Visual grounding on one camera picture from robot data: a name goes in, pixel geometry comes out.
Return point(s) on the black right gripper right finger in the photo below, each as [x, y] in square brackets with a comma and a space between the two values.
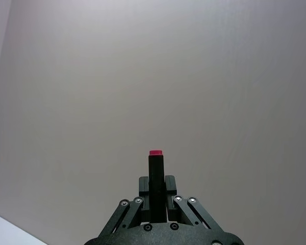
[186, 211]

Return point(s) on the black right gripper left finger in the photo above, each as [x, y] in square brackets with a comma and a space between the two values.
[132, 211]

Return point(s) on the black tool with red switch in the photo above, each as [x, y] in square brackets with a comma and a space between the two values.
[156, 183]

